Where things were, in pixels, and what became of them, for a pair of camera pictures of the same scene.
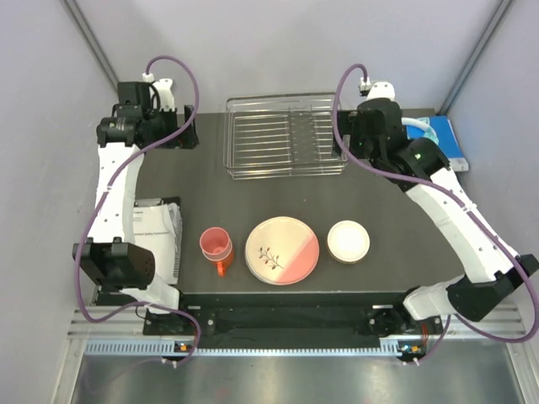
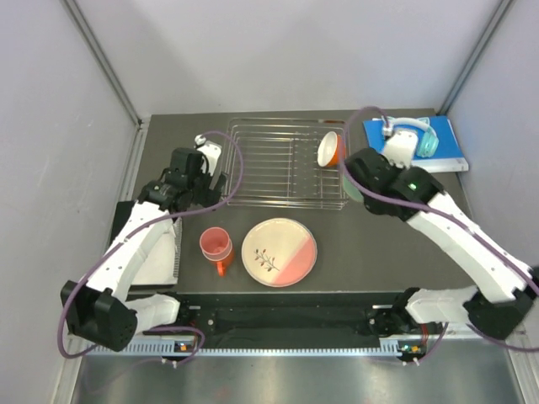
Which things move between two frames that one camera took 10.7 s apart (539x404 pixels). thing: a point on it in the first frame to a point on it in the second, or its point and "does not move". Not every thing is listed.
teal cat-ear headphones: (418, 128) does not move
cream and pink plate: (282, 251) does not move
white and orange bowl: (349, 241) to (331, 151)
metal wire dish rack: (281, 136) to (281, 168)
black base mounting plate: (240, 320) does not move
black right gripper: (349, 125) to (397, 169)
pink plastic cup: (215, 243) does not move
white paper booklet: (159, 227) does not move
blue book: (445, 139) does not move
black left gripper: (171, 115) to (209, 198)
